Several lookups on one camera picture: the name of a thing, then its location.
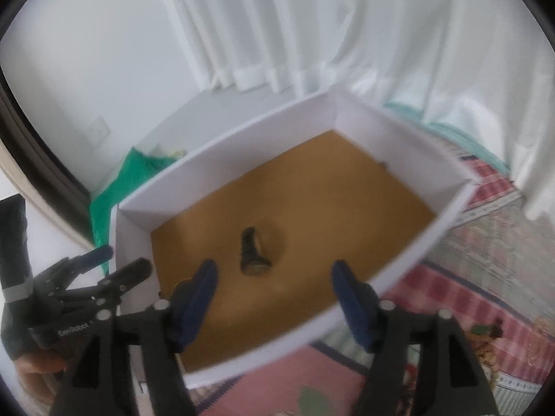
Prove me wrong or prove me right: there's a teal striped bedsheet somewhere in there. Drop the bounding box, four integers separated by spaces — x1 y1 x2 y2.
384 101 514 183

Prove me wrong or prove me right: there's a patchwork plaid blanket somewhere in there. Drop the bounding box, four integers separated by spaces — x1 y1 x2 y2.
186 139 549 416

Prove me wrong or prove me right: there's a white curtain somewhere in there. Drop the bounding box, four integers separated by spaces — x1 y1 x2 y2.
152 0 555 223

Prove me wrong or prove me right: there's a white box with brown bottom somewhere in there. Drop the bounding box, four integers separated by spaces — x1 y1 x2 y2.
109 87 478 390

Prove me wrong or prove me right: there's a person's left hand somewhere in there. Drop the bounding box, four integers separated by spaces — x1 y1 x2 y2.
16 347 70 405

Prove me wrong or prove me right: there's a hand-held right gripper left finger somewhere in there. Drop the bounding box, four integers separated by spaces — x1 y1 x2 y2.
48 259 219 416

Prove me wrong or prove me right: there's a green plastic bag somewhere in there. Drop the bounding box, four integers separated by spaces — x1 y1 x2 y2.
89 147 188 253

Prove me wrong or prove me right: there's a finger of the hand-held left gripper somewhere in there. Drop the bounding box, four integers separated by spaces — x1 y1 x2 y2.
89 257 153 308
34 245 114 289

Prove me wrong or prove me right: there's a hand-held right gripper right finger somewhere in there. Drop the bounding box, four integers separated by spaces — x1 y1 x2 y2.
332 259 500 416

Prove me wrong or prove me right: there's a white wall socket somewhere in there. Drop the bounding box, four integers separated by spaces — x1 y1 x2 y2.
84 115 112 146

